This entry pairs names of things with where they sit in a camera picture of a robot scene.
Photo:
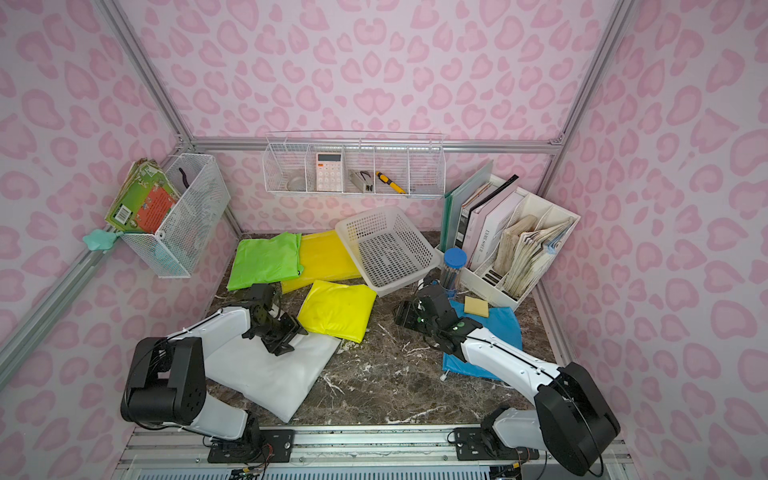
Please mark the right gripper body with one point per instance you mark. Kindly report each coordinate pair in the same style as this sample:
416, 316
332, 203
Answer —
417, 312

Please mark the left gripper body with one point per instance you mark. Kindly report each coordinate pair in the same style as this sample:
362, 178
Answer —
278, 334

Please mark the white raincoat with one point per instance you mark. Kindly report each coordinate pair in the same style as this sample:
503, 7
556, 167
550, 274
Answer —
279, 384

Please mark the bright yellow raincoat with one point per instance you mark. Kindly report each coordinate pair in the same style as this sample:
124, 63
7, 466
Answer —
337, 310

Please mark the white plastic basket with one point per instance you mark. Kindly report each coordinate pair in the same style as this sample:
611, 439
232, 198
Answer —
387, 248

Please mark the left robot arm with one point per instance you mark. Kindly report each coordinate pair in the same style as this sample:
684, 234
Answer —
166, 384

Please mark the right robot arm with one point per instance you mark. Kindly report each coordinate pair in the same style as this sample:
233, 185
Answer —
572, 420

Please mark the green folded raincoat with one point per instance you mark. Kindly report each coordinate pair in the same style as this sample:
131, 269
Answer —
266, 261

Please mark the blue folded raincoat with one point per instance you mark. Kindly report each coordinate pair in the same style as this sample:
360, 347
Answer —
502, 322

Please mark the golden yellow folded raincoat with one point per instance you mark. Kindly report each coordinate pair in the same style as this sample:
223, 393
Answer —
323, 257

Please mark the yellow sticky note pad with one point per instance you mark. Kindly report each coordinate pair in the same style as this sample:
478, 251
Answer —
477, 307

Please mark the blue lidded pen tube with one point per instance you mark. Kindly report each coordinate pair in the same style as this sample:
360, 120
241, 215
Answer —
454, 260

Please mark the white file organizer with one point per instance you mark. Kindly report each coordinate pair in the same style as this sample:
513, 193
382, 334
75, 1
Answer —
527, 247

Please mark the pink binder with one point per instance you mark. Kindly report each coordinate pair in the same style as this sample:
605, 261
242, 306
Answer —
487, 221

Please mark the green folder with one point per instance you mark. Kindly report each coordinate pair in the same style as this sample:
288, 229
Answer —
454, 201

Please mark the yellow utility knife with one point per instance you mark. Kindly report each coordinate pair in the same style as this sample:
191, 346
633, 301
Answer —
391, 183

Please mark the silver stapler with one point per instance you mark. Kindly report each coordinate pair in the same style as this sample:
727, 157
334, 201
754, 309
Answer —
362, 180

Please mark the pink calculator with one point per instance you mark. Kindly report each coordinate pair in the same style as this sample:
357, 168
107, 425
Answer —
329, 172

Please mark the green and red booklet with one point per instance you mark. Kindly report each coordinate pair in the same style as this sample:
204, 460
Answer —
144, 200

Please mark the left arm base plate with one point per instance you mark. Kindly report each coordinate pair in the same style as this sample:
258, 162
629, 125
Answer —
271, 445

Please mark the white mesh wall basket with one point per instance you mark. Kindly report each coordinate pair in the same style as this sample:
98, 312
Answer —
175, 248

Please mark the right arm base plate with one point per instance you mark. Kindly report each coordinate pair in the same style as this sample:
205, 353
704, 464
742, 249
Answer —
479, 444

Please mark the white wire wall shelf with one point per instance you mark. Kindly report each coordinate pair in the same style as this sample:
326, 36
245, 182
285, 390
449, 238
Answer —
415, 162

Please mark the mint green wall hook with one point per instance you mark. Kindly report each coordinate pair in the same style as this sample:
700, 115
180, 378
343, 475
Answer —
101, 240

